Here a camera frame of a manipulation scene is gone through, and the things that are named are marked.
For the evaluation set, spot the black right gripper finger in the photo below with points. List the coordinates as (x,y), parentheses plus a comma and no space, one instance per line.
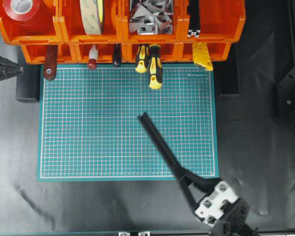
(203,184)

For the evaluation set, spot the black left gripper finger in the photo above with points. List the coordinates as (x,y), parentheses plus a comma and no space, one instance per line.
(185,185)

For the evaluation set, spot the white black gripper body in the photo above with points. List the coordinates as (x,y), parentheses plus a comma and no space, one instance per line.
(212,207)

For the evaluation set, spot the black aluminium extrusion frame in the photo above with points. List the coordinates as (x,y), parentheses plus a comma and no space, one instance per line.
(167,154)

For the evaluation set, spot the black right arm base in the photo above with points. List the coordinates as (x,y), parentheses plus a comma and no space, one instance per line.
(286,99)

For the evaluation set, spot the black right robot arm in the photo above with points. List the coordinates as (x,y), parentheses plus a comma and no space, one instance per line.
(233,222)

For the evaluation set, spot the orange container rack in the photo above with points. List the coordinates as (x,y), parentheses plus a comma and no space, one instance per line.
(221,23)

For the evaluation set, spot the green cutting mat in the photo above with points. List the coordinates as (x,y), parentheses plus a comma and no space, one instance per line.
(89,128)

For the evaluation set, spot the yellow black screwdriver long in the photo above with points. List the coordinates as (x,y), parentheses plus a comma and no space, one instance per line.
(155,70)

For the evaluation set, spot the yellow black screwdriver short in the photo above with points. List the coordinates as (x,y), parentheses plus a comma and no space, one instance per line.
(142,59)

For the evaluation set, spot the yellow utility knife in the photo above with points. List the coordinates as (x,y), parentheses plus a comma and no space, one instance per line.
(201,57)

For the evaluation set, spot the silver corner brackets pile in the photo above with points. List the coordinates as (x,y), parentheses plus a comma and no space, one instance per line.
(151,17)

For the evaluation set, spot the beige tape roll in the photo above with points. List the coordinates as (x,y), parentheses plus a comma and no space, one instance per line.
(92,13)

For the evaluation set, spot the red tape roll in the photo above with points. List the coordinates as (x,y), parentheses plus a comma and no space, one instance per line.
(27,12)

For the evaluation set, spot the dark handled tool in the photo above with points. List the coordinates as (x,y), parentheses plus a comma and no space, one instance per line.
(117,56)

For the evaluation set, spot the brown wooden handle tool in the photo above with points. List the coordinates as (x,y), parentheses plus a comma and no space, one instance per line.
(50,65)

